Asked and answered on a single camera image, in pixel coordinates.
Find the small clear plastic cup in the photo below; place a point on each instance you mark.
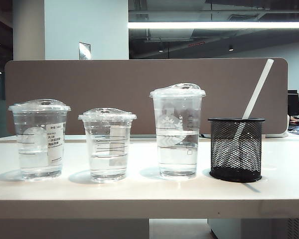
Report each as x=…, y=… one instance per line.
x=107, y=161

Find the white paper straw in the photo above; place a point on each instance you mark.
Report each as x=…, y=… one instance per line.
x=257, y=87

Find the brown desk divider panel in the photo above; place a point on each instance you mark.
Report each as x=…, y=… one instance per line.
x=114, y=82

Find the black ceiling spot lamp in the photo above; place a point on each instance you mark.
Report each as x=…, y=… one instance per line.
x=231, y=48

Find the black mesh pen holder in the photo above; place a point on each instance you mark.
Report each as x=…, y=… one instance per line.
x=236, y=159

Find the medium clear cup with label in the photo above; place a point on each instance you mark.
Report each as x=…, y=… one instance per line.
x=37, y=149

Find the long ceiling light strip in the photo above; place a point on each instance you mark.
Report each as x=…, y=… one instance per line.
x=214, y=25

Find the tall cup clear lid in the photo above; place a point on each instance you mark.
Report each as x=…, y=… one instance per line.
x=178, y=90

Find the small cup clear lid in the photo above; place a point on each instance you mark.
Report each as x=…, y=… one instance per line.
x=107, y=115

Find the tall clear plastic cup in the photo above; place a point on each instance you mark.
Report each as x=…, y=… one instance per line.
x=178, y=149

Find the framed sign on pillar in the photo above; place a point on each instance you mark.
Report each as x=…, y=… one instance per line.
x=84, y=51

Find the black computer monitor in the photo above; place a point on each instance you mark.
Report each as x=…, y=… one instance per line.
x=294, y=102

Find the medium cup clear lid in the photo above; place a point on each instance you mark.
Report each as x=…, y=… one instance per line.
x=40, y=105

